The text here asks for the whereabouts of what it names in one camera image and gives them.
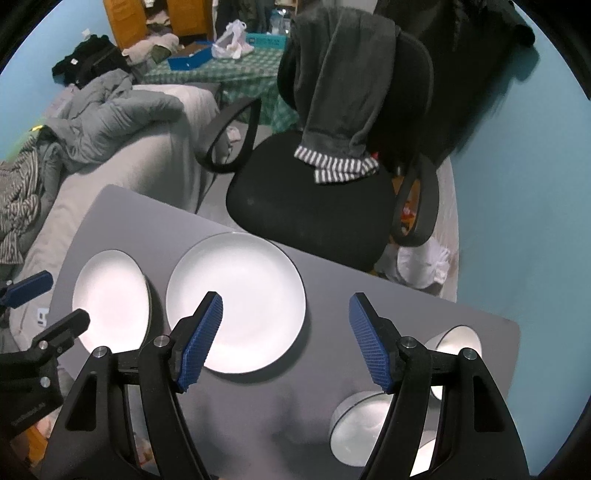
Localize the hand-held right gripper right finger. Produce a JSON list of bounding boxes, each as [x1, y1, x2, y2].
[[348, 292, 532, 480]]

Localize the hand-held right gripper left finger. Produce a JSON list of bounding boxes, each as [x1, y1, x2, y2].
[[39, 292, 223, 480]]

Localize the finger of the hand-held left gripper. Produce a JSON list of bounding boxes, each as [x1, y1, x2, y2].
[[0, 271, 54, 310], [31, 309, 90, 357]]

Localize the small white plate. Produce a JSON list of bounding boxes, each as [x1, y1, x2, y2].
[[72, 250, 153, 354]]

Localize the white bowl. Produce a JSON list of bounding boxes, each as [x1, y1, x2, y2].
[[409, 429, 439, 479], [422, 325, 484, 402], [329, 391, 403, 467]]

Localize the large white plate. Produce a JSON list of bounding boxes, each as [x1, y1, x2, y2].
[[165, 232, 307, 374]]

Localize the striped grey garment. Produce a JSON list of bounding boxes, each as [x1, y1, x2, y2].
[[0, 137, 65, 267]]

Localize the white crumpled cloth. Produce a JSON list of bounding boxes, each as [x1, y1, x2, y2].
[[396, 240, 451, 291]]

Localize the black office chair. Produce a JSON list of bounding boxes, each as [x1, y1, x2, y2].
[[196, 30, 439, 273]]

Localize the grey sofa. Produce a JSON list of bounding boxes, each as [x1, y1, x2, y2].
[[9, 83, 222, 333]]

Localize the grey puffer jacket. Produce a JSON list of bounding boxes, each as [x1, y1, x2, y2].
[[44, 69, 185, 172]]

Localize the grey white striped cloth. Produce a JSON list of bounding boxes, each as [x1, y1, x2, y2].
[[294, 144, 382, 185]]

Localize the black bag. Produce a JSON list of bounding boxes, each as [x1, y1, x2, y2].
[[52, 34, 133, 89]]

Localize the beige clothing pile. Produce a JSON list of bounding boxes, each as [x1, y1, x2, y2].
[[124, 33, 181, 66]]

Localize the dark grey sweatpants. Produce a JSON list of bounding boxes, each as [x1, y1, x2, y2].
[[290, 7, 402, 160]]

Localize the green checkered tablecloth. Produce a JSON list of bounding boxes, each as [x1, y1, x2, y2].
[[134, 44, 301, 137]]

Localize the blue flat box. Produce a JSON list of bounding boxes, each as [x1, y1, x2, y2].
[[167, 41, 216, 72]]

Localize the wooden cabinet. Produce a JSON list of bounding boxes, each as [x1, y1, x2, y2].
[[102, 0, 218, 52]]

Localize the black jacket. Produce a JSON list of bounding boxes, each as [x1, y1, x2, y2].
[[374, 0, 539, 178]]

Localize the white plastic bag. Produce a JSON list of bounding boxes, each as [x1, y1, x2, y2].
[[211, 19, 255, 61]]

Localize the teal box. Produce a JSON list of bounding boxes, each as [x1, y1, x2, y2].
[[245, 32, 290, 52]]

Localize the clear water bottle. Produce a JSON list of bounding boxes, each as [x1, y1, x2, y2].
[[270, 8, 293, 36]]

